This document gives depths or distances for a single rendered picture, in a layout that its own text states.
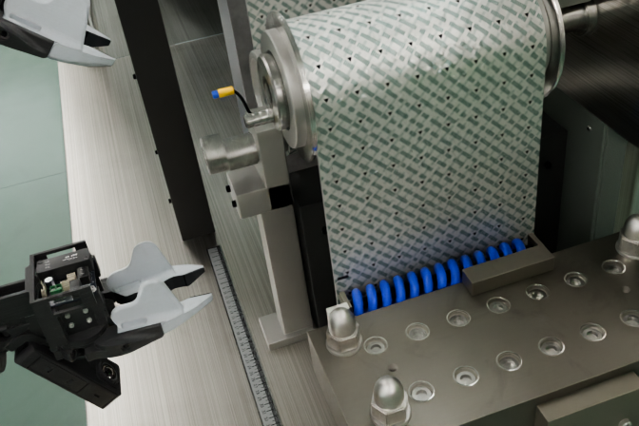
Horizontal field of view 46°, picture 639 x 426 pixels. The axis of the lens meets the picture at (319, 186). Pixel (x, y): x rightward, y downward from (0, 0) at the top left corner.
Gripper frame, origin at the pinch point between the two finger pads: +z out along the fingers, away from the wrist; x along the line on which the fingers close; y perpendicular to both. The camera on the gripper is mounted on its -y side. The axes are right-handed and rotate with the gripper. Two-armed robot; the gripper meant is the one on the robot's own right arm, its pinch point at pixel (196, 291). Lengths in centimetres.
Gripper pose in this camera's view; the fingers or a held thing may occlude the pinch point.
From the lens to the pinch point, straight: 75.7
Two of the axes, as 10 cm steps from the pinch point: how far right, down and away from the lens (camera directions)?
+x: -3.1, -5.3, 7.9
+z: 9.5, -2.7, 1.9
